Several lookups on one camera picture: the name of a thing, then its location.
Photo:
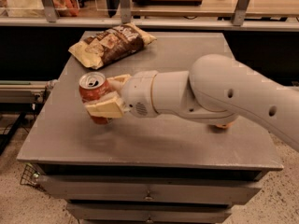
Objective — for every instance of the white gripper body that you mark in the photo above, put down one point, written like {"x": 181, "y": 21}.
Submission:
{"x": 136, "y": 92}

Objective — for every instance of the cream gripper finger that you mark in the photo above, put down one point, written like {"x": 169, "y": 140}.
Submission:
{"x": 117, "y": 83}
{"x": 110, "y": 106}

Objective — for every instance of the red coke can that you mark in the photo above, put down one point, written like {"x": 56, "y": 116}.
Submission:
{"x": 92, "y": 87}

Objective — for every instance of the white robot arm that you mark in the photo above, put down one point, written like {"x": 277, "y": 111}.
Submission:
{"x": 215, "y": 90}

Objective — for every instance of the brown chip bag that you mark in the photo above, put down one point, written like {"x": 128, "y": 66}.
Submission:
{"x": 108, "y": 46}

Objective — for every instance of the grey drawer cabinet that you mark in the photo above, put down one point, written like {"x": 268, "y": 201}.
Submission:
{"x": 65, "y": 141}

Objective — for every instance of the upper grey drawer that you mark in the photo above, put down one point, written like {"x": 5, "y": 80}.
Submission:
{"x": 157, "y": 190}

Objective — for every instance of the grey drawer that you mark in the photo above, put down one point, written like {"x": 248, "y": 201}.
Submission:
{"x": 157, "y": 190}
{"x": 147, "y": 213}

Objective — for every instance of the orange snack bag on shelf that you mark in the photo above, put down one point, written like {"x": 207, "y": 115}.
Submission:
{"x": 66, "y": 8}

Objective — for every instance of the orange fruit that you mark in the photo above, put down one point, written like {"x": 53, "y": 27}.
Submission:
{"x": 224, "y": 126}

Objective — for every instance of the lower grey drawer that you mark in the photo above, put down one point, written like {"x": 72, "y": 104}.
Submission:
{"x": 147, "y": 213}

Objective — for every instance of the wire mesh basket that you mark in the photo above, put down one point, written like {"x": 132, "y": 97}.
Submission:
{"x": 30, "y": 176}

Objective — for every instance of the metal shelf rail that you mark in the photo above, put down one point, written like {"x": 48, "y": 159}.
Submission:
{"x": 181, "y": 24}

